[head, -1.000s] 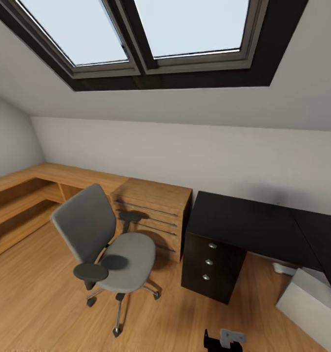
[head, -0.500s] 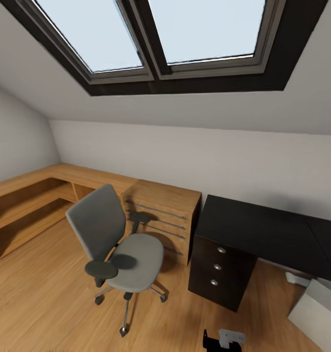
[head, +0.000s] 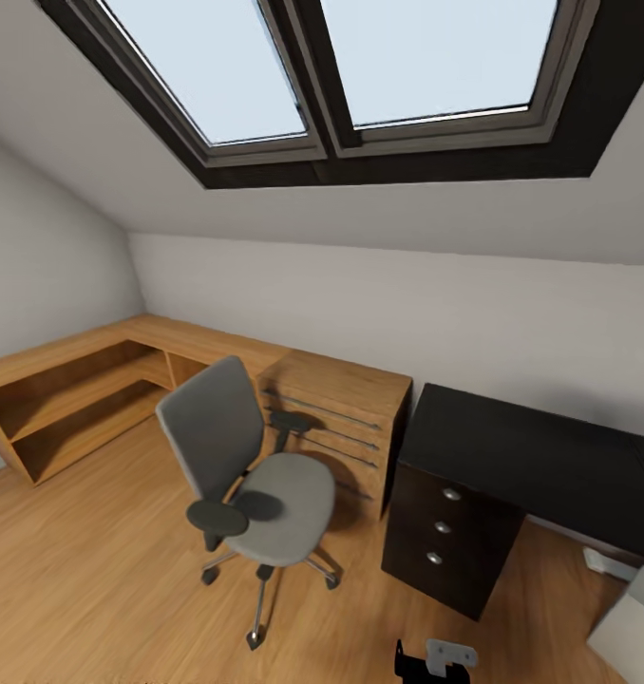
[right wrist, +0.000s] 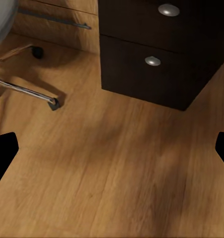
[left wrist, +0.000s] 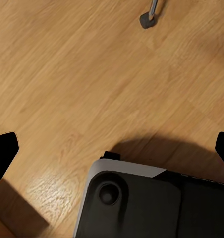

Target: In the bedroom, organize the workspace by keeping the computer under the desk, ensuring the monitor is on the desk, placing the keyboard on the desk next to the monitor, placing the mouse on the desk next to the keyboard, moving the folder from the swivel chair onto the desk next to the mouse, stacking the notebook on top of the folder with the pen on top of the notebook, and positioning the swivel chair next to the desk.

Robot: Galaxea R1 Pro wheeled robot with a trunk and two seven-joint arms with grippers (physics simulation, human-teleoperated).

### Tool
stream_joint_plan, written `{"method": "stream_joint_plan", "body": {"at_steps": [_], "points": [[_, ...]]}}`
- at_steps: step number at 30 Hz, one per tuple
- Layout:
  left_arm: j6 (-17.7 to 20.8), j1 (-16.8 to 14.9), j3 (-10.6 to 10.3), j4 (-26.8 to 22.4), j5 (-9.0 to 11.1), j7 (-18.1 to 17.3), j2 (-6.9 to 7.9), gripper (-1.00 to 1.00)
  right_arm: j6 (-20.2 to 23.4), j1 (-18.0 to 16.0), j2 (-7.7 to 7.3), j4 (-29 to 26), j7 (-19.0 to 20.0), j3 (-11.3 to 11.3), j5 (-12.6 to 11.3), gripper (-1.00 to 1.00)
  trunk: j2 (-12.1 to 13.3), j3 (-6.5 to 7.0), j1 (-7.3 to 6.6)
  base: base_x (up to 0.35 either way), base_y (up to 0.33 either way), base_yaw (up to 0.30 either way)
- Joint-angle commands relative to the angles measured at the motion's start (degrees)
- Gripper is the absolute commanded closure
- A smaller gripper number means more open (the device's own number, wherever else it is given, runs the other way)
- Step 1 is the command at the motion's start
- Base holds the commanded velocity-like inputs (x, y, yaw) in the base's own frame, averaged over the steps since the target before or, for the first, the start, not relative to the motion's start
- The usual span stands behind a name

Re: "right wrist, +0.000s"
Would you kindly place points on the swivel chair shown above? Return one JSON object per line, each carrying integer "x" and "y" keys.
{"x": 8, "y": 10}

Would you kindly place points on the cabinet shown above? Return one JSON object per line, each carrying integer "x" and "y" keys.
{"x": 160, "y": 51}
{"x": 70, "y": 23}

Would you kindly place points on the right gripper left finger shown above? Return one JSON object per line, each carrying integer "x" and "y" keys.
{"x": 9, "y": 147}

